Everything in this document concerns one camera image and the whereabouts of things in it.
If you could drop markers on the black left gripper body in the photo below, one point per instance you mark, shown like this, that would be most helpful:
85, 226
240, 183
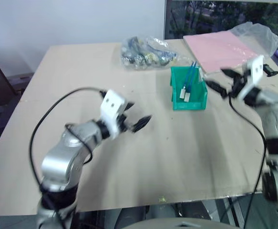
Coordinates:
123, 121

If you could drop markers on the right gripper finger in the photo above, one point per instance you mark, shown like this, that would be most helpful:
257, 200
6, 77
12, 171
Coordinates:
216, 87
229, 72

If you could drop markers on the green plastic bin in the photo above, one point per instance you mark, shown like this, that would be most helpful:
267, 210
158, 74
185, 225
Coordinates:
191, 105

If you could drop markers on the dark window pane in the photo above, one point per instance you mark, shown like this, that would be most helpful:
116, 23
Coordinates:
224, 16

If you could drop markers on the small black clip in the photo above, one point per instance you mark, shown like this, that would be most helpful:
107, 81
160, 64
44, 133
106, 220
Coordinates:
270, 69

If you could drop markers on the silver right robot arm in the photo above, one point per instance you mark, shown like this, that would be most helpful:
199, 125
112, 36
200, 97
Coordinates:
277, 107

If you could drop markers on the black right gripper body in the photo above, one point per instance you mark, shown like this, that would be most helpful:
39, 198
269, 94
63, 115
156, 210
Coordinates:
237, 86

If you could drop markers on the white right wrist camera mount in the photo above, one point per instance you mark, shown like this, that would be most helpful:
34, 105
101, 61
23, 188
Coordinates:
255, 71

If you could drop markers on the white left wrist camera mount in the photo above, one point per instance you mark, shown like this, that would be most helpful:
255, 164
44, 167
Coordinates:
111, 108

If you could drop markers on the white coupler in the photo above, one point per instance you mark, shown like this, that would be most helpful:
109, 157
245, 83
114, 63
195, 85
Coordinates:
187, 97
182, 93

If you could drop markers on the pink foam sheet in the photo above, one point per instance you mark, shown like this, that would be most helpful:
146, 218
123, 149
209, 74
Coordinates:
215, 50

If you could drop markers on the clear empty plastic bag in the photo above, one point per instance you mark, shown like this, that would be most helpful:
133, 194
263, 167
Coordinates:
262, 35

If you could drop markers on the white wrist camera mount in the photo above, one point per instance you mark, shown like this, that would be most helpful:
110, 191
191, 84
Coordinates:
255, 71
111, 108

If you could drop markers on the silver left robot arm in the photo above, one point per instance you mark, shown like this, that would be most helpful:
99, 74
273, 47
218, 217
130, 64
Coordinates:
57, 162

